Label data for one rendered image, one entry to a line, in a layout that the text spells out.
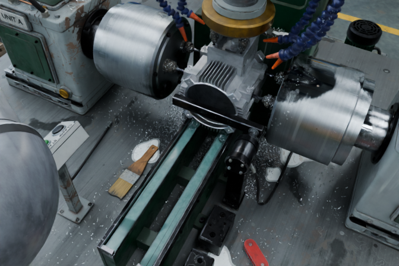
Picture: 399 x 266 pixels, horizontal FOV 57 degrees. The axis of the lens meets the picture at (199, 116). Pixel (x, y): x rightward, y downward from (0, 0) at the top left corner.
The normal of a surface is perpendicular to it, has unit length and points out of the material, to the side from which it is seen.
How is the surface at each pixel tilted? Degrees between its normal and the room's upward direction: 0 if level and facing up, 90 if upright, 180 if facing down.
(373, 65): 0
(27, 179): 51
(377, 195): 90
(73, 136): 60
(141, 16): 6
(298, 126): 70
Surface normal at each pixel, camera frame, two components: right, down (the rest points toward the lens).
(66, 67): -0.44, 0.65
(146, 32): -0.18, -0.29
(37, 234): 0.97, 0.13
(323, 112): -0.30, 0.01
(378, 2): 0.04, -0.68
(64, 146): 0.79, -0.04
